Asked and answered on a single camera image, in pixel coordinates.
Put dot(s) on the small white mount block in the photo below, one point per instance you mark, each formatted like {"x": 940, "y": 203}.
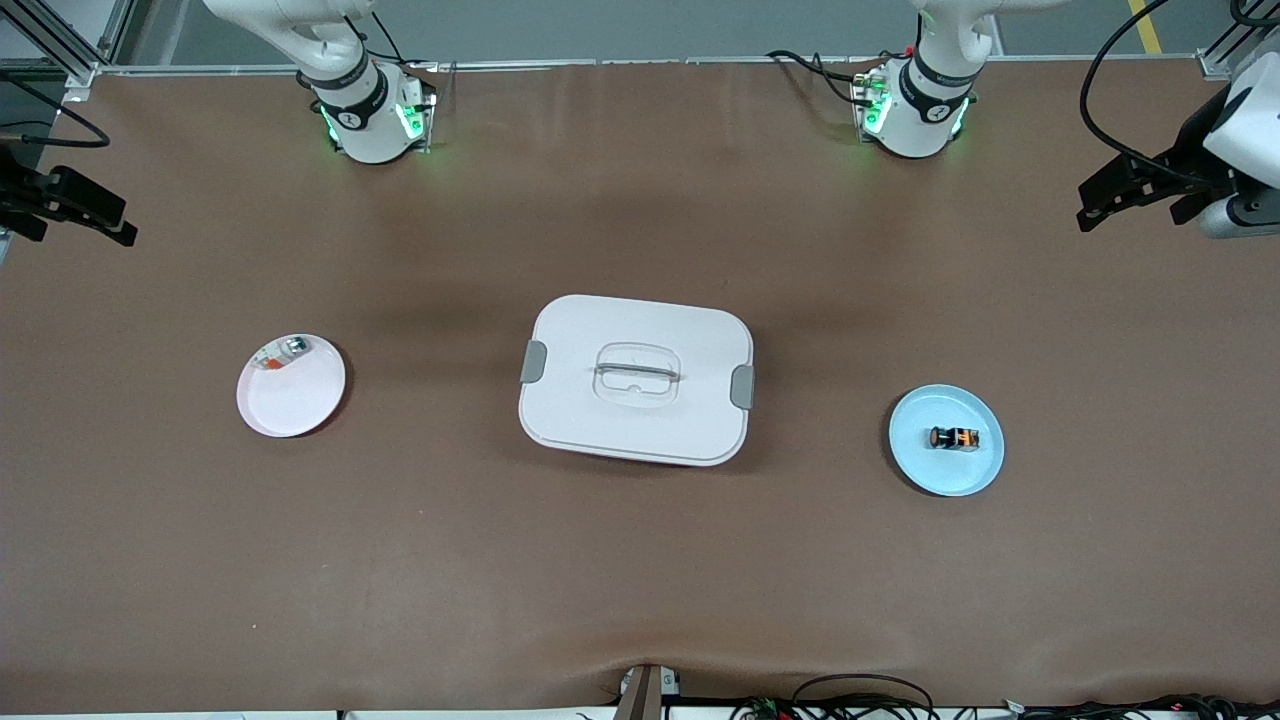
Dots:
{"x": 669, "y": 682}

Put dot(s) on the orange push button switch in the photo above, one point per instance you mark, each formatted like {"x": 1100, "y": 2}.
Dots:
{"x": 955, "y": 438}

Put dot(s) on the pink round plate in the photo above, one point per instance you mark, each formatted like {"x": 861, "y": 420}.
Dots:
{"x": 292, "y": 392}

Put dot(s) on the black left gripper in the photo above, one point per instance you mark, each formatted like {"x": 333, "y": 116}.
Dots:
{"x": 1186, "y": 160}

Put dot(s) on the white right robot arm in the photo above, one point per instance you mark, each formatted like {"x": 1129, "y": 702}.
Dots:
{"x": 365, "y": 120}

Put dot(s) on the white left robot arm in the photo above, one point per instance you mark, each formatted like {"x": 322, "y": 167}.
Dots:
{"x": 930, "y": 110}

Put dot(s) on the brown camera mount post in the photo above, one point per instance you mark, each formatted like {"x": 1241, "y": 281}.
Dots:
{"x": 640, "y": 695}

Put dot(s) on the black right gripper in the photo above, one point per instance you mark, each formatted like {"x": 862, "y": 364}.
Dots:
{"x": 20, "y": 192}

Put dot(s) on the white lidded storage box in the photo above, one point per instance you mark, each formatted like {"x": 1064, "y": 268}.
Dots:
{"x": 636, "y": 378}

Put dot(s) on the light blue round plate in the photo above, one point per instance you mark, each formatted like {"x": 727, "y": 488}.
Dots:
{"x": 935, "y": 462}

